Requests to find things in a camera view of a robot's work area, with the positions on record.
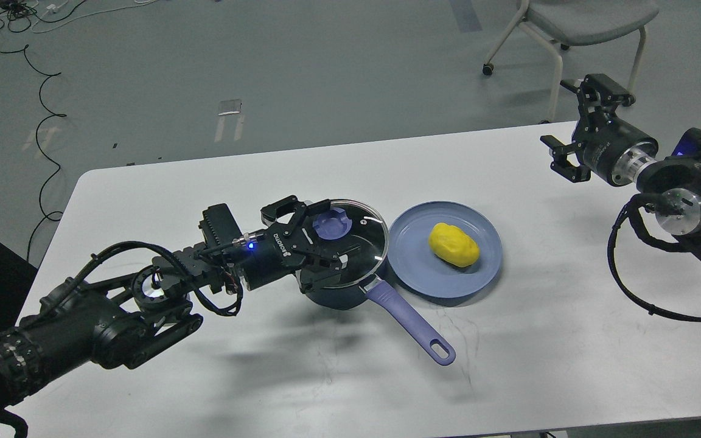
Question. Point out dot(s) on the blue plate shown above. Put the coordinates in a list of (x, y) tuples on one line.
[(420, 270)]

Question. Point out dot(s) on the dark blue saucepan purple handle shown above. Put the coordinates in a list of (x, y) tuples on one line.
[(327, 289)]

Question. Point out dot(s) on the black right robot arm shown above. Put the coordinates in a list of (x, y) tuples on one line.
[(666, 211)]

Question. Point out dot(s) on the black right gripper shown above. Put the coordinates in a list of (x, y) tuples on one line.
[(604, 144)]

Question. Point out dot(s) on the glass lid purple knob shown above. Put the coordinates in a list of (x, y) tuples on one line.
[(351, 244)]

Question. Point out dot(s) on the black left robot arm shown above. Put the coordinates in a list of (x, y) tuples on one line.
[(132, 300)]

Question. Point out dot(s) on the grey office chair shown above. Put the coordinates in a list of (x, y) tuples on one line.
[(559, 25)]

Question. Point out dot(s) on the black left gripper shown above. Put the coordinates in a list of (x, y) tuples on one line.
[(273, 257)]

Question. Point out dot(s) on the yellow potato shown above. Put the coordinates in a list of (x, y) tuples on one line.
[(452, 245)]

